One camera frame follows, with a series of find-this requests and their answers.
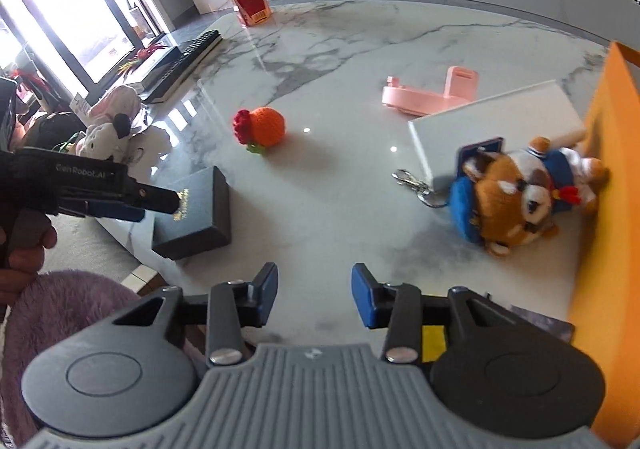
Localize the black and white plush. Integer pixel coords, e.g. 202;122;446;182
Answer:
75;114;134;162

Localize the black box with gold print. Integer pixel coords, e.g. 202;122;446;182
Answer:
151;166;234;261

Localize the white rabbit plush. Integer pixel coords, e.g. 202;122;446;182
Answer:
89;85;145;130

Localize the person's left hand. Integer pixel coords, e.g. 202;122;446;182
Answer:
0;218;57;307

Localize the purple fluffy garment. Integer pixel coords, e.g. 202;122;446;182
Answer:
0;271;147;449

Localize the white box lid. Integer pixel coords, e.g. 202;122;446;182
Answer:
407;80;587;192

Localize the plush dog in blue outfit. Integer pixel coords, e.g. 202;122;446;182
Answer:
448;135;610;258

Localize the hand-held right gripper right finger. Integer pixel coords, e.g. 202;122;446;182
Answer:
351;263;521;363

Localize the crocheted orange with red flower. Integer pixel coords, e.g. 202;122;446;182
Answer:
232;106;286;156

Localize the red flower plant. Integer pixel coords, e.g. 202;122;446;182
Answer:
119;43;170;76

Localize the pink plastic holder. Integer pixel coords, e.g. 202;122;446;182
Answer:
382;66;479;118

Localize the glass sliding door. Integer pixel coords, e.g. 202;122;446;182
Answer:
0;0;168;102

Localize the black long box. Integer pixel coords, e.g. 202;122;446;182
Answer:
137;29;223;104

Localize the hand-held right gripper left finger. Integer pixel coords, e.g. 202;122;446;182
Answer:
115;263;279;367

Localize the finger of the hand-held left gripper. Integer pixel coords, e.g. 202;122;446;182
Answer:
56;200;147;224
129;180;181;216

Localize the metal keyring clasp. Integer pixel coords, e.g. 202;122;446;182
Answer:
392;169;448;208

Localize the yellow small object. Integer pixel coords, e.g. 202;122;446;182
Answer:
422;326;447;363

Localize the orange cardboard box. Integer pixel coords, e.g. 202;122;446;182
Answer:
566;41;640;449

